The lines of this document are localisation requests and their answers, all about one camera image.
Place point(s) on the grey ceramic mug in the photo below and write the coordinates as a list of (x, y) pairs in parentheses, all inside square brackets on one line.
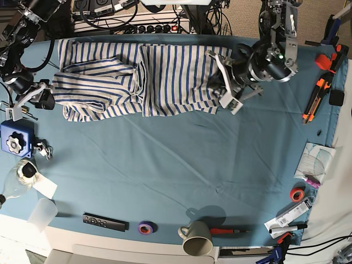
[(196, 238)]

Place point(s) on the clear plastic bottle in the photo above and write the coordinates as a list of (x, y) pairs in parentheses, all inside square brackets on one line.
[(19, 180)]

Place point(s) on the white packaged item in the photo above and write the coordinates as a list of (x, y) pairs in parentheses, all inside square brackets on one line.
[(288, 216)]

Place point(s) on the orange black clamp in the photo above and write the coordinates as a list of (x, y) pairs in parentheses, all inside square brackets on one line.
[(333, 63)]

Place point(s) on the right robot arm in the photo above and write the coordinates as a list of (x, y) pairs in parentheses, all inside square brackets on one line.
[(17, 79)]

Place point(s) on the blue table cloth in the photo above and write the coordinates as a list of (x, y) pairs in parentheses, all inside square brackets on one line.
[(231, 170)]

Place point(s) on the orange tape roll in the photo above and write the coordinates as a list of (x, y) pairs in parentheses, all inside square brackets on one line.
[(297, 194)]

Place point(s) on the black power strip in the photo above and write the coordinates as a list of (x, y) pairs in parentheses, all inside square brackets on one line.
[(151, 29)]

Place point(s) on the black cable tie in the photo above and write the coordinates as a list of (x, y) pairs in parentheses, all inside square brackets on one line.
[(50, 63)]

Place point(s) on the black marker pen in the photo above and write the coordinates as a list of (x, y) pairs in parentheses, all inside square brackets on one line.
[(287, 229)]

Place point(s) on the black square box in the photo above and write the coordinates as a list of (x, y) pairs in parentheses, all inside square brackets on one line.
[(336, 98)]

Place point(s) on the metal rod with spring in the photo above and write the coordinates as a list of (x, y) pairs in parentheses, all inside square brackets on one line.
[(27, 111)]

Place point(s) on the purple small tube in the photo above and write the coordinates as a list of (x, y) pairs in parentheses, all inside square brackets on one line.
[(312, 182)]

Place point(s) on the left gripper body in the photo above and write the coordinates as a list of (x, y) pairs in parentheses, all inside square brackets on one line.
[(233, 80)]

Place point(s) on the blue white striped T-shirt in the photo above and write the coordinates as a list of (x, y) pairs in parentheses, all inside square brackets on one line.
[(98, 80)]

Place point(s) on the purple tape roll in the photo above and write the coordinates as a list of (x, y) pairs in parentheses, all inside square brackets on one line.
[(146, 227)]

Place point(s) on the orange black utility knife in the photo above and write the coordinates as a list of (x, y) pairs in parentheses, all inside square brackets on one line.
[(321, 88)]

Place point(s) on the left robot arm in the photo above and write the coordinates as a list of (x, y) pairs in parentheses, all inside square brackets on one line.
[(272, 58)]

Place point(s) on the small white keyring gadget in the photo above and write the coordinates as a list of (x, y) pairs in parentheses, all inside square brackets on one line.
[(43, 149)]

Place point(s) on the leaf patterned paper roll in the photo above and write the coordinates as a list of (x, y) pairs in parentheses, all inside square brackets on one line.
[(315, 161)]

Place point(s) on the black remote control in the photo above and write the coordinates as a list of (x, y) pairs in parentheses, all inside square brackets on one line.
[(105, 222)]

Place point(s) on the white paper card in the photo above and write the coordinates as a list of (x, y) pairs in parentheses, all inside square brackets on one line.
[(45, 186)]

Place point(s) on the red handled screwdriver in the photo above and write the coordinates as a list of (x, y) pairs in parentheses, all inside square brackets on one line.
[(218, 231)]

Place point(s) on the translucent plastic cup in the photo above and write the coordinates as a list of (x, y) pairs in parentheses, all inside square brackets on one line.
[(42, 215)]

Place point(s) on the blue box with knob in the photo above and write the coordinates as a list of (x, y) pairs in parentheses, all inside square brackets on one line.
[(17, 138)]

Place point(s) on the blue black bar clamp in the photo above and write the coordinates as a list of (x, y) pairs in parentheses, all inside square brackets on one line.
[(278, 253)]

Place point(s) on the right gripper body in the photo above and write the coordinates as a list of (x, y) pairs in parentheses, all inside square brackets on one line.
[(34, 89)]

